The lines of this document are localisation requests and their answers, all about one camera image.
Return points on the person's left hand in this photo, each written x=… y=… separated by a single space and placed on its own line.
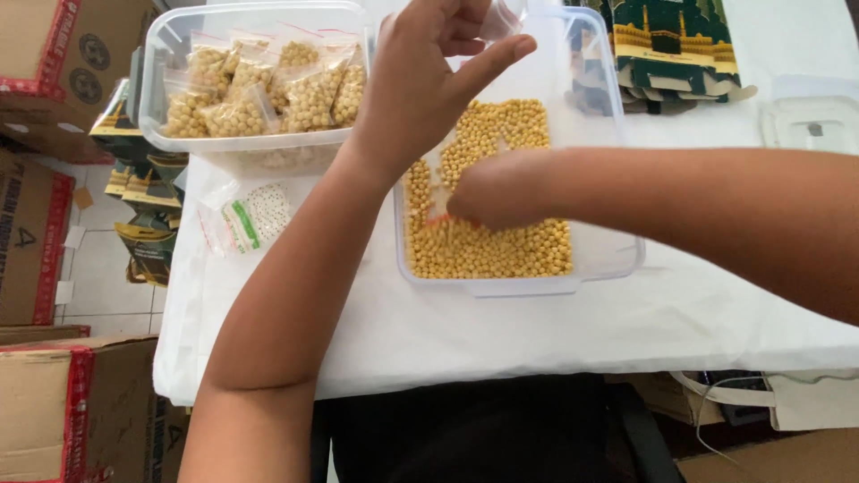
x=409 y=87

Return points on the person's right hand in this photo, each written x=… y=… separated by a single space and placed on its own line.
x=517 y=188

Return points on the person's right fingers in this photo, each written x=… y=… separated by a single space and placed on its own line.
x=470 y=204

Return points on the small clear zip bag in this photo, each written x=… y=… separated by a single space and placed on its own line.
x=444 y=201
x=504 y=17

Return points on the heap of loose yellow beads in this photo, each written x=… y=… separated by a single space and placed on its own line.
x=490 y=251

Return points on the clear plastic container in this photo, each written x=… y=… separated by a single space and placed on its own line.
x=161 y=80
x=597 y=168

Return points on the white tablecloth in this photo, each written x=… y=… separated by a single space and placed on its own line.
x=537 y=329

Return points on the pile of bead-filled packets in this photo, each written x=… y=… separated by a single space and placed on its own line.
x=302 y=100

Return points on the stack of empty zip bags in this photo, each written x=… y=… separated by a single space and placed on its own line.
x=252 y=218

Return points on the person's black clothing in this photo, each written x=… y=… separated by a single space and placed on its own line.
x=470 y=436

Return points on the stack of green printed cartons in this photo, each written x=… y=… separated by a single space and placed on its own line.
x=678 y=47

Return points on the plain brown cardboard box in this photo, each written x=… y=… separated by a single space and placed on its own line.
x=664 y=399

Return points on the heap of green printed cartons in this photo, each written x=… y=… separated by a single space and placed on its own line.
x=144 y=194

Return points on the clear plastic container lid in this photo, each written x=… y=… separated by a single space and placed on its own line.
x=812 y=124

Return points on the brown paper scrap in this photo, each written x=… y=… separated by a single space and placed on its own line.
x=82 y=198

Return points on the white cloth bag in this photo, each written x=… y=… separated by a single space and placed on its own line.
x=812 y=399

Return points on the white paper scrap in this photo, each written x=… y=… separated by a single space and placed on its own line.
x=74 y=237
x=64 y=292

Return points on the flat brown cardboard sheet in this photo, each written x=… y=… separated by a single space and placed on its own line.
x=785 y=463

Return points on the cardboard box with red tape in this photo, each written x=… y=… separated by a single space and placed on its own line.
x=30 y=235

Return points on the large cardboard box red tape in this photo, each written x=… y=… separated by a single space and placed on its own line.
x=80 y=416

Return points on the cardboard box with round stamps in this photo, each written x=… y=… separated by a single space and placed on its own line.
x=40 y=67

